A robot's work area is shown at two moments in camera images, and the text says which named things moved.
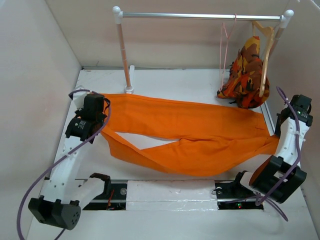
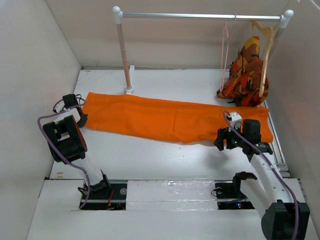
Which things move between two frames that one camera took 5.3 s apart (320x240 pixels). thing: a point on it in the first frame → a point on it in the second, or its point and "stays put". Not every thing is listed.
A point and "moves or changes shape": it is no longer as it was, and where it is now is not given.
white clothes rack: x=118 y=16 stays put
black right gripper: x=278 y=129 → x=222 y=134
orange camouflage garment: x=243 y=86 stays put
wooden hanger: x=269 y=31 stays put
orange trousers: x=209 y=140 moves or changes shape
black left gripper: x=79 y=112 → x=84 y=119
